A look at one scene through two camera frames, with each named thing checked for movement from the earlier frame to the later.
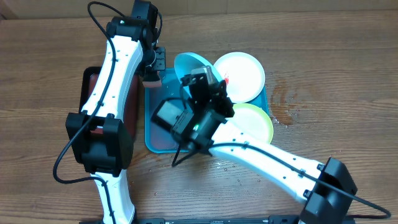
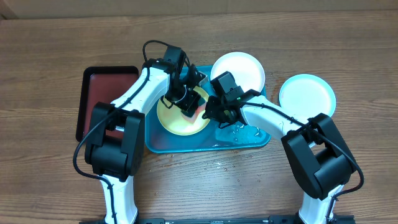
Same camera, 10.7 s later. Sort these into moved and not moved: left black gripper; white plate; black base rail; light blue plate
Moved: light blue plate; left black gripper
Not moved: black base rail; white plate
